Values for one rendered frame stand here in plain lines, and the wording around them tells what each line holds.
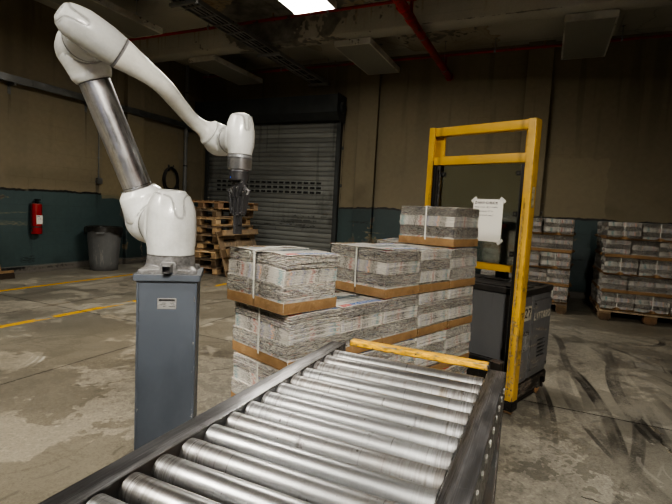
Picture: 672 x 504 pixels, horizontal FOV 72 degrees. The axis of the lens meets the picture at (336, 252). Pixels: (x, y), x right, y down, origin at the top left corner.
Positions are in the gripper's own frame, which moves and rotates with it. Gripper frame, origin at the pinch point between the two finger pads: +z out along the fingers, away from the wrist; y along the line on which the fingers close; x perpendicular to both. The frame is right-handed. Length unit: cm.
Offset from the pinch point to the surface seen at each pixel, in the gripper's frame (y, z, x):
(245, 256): 6.2, 13.0, -8.4
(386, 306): -18, 36, -72
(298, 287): -18.8, 22.5, -15.7
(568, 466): -82, 116, -148
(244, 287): 5.3, 25.6, -7.9
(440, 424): -101, 36, 16
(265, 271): -7.4, 17.4, -8.5
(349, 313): -18, 36, -46
